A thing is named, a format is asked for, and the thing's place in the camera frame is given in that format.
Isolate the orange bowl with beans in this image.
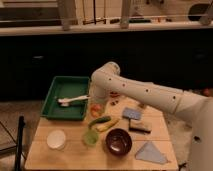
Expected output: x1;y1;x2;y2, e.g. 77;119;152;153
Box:
110;92;119;98

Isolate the dark maroon bowl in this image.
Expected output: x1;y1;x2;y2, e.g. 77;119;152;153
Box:
105;128;132;156

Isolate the red yellow apple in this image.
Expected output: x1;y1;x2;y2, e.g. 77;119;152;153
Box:
90;104;104;118

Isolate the green plastic tray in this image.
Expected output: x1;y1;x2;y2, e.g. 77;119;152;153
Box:
41;76;90;121

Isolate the white dish brush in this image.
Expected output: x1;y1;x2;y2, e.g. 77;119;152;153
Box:
57;95;90;107

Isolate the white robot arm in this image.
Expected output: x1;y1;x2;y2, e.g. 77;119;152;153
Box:
91;62;213;171

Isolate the grey folded cloth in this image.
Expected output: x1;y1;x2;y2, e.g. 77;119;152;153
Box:
135;141;168;164

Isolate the yellow banana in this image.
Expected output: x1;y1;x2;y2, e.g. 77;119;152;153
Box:
96;119;118;132

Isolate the green chili pepper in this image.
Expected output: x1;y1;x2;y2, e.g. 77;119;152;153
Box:
88;116;111;129

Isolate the black chair frame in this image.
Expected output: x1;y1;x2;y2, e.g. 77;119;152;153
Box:
0;116;25;171

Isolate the blue sponge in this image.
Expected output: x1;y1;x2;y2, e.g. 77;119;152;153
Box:
122;108;141;120

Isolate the light green cup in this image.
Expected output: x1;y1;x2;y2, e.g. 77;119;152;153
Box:
83;130;99;146

